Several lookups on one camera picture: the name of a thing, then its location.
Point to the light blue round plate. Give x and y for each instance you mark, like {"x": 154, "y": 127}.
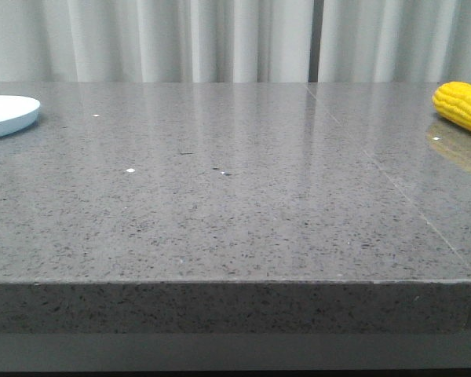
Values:
{"x": 17, "y": 113}

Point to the yellow corn cob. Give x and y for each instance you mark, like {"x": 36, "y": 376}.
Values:
{"x": 452, "y": 100}

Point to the white pleated curtain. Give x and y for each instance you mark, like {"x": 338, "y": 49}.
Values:
{"x": 235, "y": 41}

